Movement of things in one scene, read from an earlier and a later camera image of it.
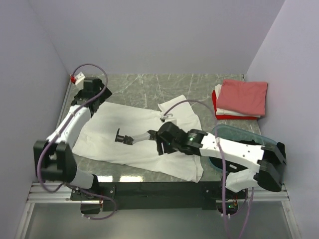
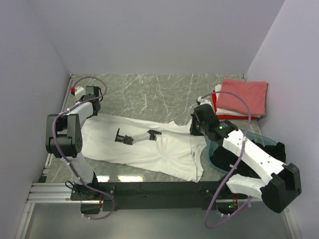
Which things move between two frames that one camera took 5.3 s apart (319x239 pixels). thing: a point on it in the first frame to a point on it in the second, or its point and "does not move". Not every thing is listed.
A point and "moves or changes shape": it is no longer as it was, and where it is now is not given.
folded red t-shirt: x=228 y=117 does not move
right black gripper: x=159 y=140 to x=193 y=131
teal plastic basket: x=227 y=132 does not move
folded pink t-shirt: x=245 y=96 does not move
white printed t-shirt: x=97 y=140 moves or changes shape
